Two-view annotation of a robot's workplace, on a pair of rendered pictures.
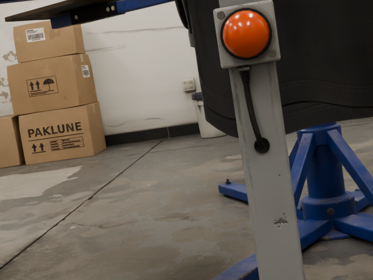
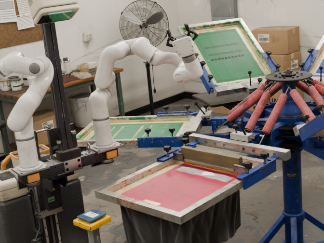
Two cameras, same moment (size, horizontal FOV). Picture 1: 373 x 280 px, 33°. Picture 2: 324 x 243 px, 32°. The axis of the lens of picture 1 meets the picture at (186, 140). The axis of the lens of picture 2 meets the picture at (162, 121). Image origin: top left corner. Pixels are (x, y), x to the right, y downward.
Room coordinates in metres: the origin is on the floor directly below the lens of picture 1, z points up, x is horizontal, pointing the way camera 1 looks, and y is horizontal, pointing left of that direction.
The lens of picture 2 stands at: (-1.24, -1.78, 2.09)
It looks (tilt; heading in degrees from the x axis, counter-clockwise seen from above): 16 degrees down; 35
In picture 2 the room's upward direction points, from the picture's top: 6 degrees counter-clockwise
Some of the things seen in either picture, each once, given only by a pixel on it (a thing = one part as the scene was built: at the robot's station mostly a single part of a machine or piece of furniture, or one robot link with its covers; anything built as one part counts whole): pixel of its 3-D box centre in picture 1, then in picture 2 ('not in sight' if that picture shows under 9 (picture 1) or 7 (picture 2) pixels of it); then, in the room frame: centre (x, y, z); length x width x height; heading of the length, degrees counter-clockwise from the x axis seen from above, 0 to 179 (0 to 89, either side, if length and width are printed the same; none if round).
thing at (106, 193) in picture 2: not in sight; (187, 179); (1.10, -0.28, 0.97); 0.79 x 0.58 x 0.04; 171
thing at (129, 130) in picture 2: not in sight; (155, 117); (1.82, 0.40, 1.05); 1.08 x 0.61 x 0.23; 111
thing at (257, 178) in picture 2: not in sight; (257, 173); (1.29, -0.59, 0.98); 0.30 x 0.05 x 0.07; 171
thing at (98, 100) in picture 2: not in sight; (99, 103); (1.03, 0.20, 1.37); 0.13 x 0.10 x 0.16; 22
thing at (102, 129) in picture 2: not in sight; (101, 131); (1.03, 0.21, 1.21); 0.16 x 0.13 x 0.15; 68
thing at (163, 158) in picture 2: not in sight; (177, 155); (1.38, -0.04, 0.98); 0.30 x 0.05 x 0.07; 171
